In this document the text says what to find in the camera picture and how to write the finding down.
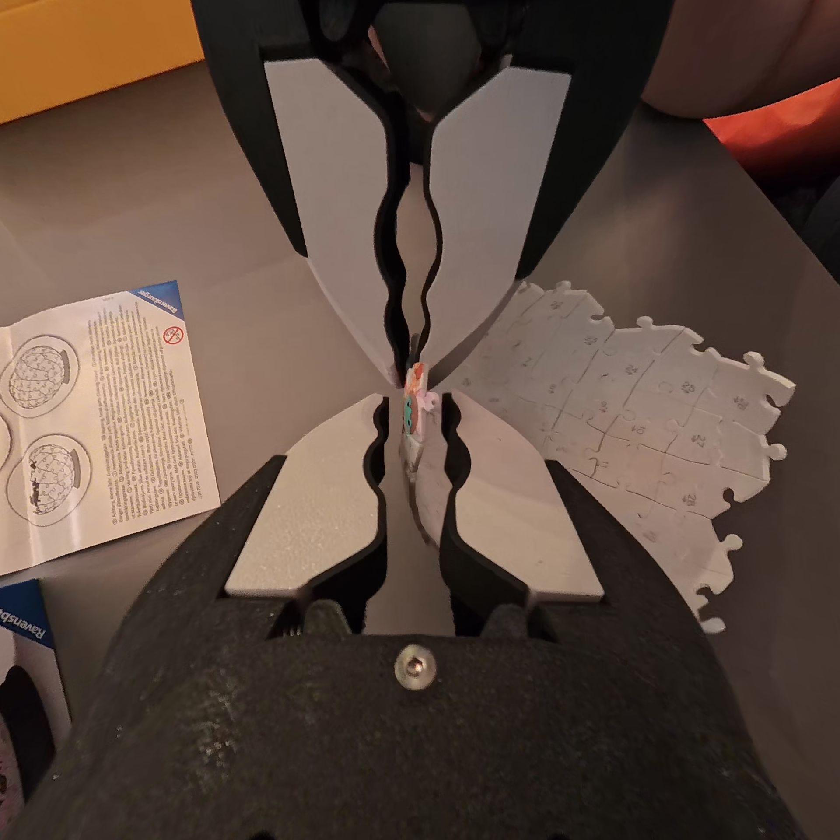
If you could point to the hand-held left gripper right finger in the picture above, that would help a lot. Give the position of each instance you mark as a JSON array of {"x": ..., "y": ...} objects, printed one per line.
[{"x": 525, "y": 525}]

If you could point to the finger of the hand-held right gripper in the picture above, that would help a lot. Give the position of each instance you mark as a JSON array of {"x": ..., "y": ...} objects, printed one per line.
[
  {"x": 328, "y": 184},
  {"x": 499, "y": 184}
]

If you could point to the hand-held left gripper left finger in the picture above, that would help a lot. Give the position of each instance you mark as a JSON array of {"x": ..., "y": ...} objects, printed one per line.
[{"x": 308, "y": 525}]

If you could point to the partly built puzzle ball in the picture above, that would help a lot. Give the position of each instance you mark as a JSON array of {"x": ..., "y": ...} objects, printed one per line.
[{"x": 656, "y": 433}]

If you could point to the small white puzzle piece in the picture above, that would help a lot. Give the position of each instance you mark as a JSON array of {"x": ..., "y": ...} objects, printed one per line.
[{"x": 415, "y": 400}]

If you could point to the person's right forearm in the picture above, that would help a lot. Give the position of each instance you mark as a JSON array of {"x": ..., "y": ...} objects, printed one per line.
[{"x": 754, "y": 52}]

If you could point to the colourful puzzle box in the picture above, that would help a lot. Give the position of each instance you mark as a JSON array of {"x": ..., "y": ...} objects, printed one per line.
[{"x": 26, "y": 630}]

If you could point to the orange object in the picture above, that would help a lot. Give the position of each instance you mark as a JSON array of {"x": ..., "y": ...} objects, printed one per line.
[{"x": 768, "y": 131}]

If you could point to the white instruction leaflet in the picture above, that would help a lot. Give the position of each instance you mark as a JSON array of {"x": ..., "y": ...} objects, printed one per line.
[{"x": 131, "y": 426}]

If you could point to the yellow plastic bin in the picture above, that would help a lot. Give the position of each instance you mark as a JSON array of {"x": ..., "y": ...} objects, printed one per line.
[{"x": 98, "y": 46}]

